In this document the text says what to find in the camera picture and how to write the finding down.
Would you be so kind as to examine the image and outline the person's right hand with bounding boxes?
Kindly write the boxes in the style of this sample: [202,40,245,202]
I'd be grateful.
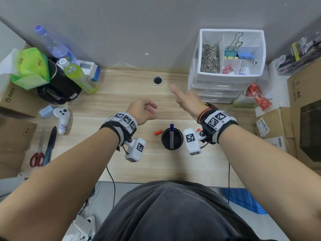
[171,84,208,119]

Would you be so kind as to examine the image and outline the person's left hand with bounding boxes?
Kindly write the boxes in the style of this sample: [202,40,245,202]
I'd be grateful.
[127,99,158,126]

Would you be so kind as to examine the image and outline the person's left forearm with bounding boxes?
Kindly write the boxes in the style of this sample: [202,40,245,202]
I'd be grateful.
[0,123,121,241]

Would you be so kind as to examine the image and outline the person's right forearm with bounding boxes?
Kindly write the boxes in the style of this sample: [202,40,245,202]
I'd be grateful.
[218,124,321,241]

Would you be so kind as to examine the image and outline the black round pen cup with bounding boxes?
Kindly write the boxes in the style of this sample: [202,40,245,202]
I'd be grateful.
[161,128,184,150]

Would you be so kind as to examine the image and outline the left wristband with marker tags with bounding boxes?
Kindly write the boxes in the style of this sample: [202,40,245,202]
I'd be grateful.
[99,112,138,146]

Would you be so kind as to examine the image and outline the wristband with marker tags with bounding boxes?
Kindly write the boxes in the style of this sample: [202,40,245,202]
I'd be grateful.
[198,109,238,145]
[99,112,138,146]

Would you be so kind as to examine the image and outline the pile of metal paper clips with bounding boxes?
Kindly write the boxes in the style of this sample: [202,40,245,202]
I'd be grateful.
[200,44,220,73]

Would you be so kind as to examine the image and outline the white drawer organizer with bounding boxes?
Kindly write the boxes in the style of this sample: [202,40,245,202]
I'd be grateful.
[188,28,266,104]

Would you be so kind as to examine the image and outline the right wristband with marker tags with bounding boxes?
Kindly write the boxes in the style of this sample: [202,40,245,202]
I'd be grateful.
[198,109,238,145]

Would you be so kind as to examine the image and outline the pale green packet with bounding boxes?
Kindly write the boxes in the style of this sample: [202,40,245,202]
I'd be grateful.
[232,94,259,108]

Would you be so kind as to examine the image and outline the green binder clip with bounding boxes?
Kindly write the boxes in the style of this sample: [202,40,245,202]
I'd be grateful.
[224,32,244,59]

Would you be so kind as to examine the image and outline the large blue binder clip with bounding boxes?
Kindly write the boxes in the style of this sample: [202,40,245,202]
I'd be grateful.
[234,41,254,60]

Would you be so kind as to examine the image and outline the white and blue box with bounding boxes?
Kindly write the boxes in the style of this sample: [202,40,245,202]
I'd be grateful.
[77,59,101,82]

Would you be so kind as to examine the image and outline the red snack packet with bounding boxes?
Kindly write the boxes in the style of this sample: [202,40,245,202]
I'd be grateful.
[246,83,273,111]

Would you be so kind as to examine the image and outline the green drink bottle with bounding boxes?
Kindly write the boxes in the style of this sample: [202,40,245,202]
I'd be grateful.
[58,58,98,94]

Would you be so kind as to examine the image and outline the white handheld controller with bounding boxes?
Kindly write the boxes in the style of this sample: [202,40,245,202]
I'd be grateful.
[53,107,71,135]

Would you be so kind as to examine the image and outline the person's dark grey shirt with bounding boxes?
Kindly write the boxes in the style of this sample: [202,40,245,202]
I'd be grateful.
[91,180,277,241]

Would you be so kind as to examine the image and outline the white paper sheet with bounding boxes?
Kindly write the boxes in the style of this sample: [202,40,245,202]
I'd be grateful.
[255,60,292,117]

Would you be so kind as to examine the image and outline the small cardboard box with labels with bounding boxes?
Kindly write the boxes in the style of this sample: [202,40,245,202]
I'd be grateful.
[253,107,294,154]

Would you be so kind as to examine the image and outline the light blue eraser block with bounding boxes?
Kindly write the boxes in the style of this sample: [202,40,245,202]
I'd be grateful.
[39,105,55,119]

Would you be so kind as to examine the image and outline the black utility knife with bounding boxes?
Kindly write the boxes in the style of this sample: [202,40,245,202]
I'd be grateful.
[42,126,58,167]

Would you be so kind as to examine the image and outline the clear bottle with purple cap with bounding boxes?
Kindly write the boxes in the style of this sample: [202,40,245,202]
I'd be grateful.
[34,25,80,66]

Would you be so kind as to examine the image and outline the blue plastic crate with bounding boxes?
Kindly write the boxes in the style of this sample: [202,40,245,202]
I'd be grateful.
[223,188,268,215]

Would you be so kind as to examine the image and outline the clear bag of items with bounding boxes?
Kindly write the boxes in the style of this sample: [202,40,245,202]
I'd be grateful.
[275,29,321,76]

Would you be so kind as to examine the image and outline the white power adapter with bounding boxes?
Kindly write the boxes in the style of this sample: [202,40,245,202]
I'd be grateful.
[72,214,97,241]

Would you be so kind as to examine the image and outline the large cardboard box with window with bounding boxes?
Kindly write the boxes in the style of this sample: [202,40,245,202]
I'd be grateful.
[287,57,321,170]

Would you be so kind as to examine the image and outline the green tissue pack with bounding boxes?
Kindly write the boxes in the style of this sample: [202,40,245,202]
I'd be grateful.
[0,47,51,91]

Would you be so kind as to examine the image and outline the printed brown cardboard box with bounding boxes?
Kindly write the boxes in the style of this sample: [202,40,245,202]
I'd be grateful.
[0,74,48,118]

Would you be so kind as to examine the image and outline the plain flat cardboard box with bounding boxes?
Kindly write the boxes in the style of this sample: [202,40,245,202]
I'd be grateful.
[0,115,38,180]

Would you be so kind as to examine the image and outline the red bracelet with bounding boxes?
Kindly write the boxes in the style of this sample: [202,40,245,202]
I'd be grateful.
[197,107,212,124]

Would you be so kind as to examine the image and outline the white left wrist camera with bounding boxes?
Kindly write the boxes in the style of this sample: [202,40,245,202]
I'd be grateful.
[124,137,146,163]

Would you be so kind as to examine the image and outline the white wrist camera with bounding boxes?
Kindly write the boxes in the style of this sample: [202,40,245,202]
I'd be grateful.
[124,137,146,163]
[183,128,202,156]

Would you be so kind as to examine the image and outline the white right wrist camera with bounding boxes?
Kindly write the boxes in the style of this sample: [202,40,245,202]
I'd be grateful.
[183,128,202,156]

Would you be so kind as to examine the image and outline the black cable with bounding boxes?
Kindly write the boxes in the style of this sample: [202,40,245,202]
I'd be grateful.
[227,163,231,205]
[106,166,116,209]

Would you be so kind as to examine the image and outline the red handled scissors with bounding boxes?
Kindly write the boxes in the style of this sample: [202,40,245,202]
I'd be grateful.
[29,129,46,168]

